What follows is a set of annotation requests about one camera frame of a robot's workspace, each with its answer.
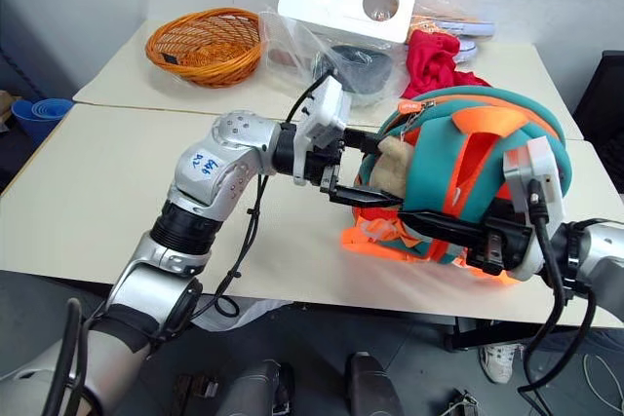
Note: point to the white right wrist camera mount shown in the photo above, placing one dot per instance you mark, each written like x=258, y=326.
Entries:
x=538, y=177

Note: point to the dark rounded shape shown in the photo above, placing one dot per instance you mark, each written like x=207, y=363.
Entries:
x=373, y=384
x=263, y=389

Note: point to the clear plastic bag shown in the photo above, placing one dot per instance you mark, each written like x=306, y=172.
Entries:
x=297, y=55

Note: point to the black chair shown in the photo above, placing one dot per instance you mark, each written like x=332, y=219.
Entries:
x=604, y=114

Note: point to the person's white shoe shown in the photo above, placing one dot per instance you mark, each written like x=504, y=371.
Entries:
x=501, y=362

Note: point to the orange wicker basket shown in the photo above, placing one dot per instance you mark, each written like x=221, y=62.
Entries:
x=205, y=46

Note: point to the orange and teal backpack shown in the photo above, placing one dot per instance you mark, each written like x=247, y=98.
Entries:
x=439, y=162

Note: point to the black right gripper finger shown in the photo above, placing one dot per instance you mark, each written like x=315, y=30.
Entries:
x=439, y=223

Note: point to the black round item in bag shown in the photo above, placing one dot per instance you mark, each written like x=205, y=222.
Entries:
x=363, y=70

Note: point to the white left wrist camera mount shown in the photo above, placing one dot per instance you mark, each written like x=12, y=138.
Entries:
x=327, y=111

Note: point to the white sneaker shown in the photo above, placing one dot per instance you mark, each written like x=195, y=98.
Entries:
x=468, y=33

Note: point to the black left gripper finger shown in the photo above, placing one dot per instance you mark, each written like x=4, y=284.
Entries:
x=363, y=138
x=363, y=197

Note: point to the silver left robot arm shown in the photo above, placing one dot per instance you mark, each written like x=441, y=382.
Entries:
x=229, y=143

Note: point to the black table frame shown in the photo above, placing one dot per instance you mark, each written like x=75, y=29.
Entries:
x=487, y=333

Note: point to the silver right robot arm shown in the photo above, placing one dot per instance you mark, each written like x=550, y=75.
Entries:
x=599, y=250

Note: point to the red cloth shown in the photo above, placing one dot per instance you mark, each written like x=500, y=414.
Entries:
x=434, y=65

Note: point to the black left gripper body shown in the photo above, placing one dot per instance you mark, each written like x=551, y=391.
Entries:
x=325, y=165

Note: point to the stack of blue cups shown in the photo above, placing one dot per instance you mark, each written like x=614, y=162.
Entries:
x=41, y=116

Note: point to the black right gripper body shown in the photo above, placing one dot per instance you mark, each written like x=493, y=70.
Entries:
x=504, y=240

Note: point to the beige plush toy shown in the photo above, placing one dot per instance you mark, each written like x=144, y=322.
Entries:
x=392, y=165

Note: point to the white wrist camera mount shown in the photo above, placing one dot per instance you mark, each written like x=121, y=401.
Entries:
x=538, y=177
x=327, y=111

